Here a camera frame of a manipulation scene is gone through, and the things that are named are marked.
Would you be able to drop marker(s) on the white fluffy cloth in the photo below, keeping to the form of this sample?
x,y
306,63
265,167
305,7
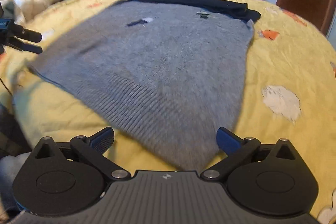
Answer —
x,y
29,2

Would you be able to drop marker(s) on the grey sweater with navy sleeves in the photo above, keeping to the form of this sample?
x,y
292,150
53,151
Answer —
x,y
157,56

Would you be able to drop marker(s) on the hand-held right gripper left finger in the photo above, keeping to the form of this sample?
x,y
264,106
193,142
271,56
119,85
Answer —
x,y
103,140

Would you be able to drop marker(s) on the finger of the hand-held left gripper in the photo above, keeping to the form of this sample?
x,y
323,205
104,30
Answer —
x,y
29,34
26,46

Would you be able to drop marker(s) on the yellow carrot print blanket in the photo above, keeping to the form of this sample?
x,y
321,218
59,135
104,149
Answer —
x,y
275,56

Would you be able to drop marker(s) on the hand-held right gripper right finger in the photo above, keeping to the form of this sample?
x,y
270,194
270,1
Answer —
x,y
228,142

